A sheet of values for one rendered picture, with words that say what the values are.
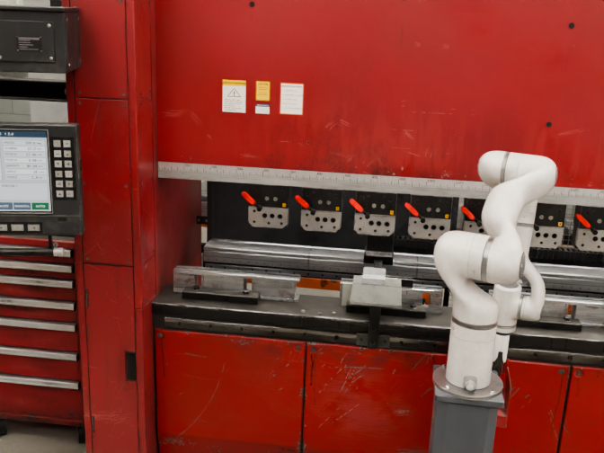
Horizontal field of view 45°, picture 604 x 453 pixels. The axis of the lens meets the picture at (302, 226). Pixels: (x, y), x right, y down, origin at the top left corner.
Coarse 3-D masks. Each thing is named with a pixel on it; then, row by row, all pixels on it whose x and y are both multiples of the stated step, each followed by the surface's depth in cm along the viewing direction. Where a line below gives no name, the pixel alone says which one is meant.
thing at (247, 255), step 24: (216, 240) 318; (240, 240) 319; (216, 264) 310; (240, 264) 309; (264, 264) 307; (288, 264) 305; (312, 264) 304; (336, 264) 303; (360, 264) 301; (384, 264) 300; (408, 264) 299; (432, 264) 298; (552, 264) 303; (480, 288) 298; (528, 288) 296; (552, 288) 294; (576, 288) 293; (600, 288) 291
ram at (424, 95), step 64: (192, 0) 254; (256, 0) 251; (320, 0) 248; (384, 0) 246; (448, 0) 243; (512, 0) 240; (576, 0) 238; (192, 64) 260; (256, 64) 257; (320, 64) 254; (384, 64) 251; (448, 64) 249; (512, 64) 246; (576, 64) 244; (192, 128) 266; (256, 128) 263; (320, 128) 260; (384, 128) 258; (448, 128) 255; (512, 128) 252; (576, 128) 249; (448, 192) 261
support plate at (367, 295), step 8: (360, 280) 272; (392, 280) 273; (400, 280) 273; (352, 288) 264; (360, 288) 265; (368, 288) 265; (376, 288) 265; (384, 288) 266; (392, 288) 266; (400, 288) 266; (352, 296) 257; (360, 296) 257; (368, 296) 257; (376, 296) 258; (384, 296) 258; (392, 296) 258; (400, 296) 258; (352, 304) 252; (360, 304) 252; (368, 304) 251; (376, 304) 251; (384, 304) 251; (392, 304) 251; (400, 304) 251
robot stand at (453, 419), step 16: (448, 400) 192; (464, 400) 191; (480, 400) 190; (496, 400) 190; (432, 416) 205; (448, 416) 194; (464, 416) 193; (480, 416) 192; (496, 416) 194; (432, 432) 201; (448, 432) 195; (464, 432) 194; (480, 432) 194; (432, 448) 200; (448, 448) 196; (464, 448) 196; (480, 448) 195
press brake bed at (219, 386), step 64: (192, 320) 276; (192, 384) 284; (256, 384) 281; (320, 384) 277; (384, 384) 274; (512, 384) 267; (576, 384) 264; (192, 448) 294; (256, 448) 289; (320, 448) 285; (384, 448) 281; (512, 448) 274; (576, 448) 271
